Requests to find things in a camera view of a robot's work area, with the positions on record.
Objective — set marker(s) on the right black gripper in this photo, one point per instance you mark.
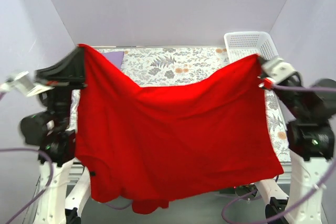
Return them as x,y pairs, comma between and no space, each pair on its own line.
261,60

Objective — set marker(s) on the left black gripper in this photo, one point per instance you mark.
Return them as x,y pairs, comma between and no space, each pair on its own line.
60,79

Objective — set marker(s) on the white plastic basket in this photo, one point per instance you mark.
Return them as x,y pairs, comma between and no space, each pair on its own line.
245,43

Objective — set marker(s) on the red t shirt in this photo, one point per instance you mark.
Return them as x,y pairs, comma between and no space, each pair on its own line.
154,145

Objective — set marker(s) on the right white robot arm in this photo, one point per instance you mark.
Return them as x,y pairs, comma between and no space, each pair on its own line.
311,143

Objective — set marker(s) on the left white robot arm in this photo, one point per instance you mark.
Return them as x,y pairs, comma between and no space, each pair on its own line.
49,131

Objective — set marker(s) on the folded purple t shirt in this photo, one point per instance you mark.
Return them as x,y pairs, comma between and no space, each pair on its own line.
115,57

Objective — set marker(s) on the floral patterned table mat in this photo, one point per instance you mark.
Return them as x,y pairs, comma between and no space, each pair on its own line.
185,65

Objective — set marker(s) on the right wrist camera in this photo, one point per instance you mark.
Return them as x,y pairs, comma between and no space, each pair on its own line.
275,71

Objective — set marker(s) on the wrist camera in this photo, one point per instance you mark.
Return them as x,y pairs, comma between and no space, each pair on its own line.
275,71
22,82

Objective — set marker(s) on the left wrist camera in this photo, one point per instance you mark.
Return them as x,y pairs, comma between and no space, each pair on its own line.
22,82

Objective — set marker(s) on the aluminium frame rail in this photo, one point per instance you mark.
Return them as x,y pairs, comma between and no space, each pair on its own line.
77,170

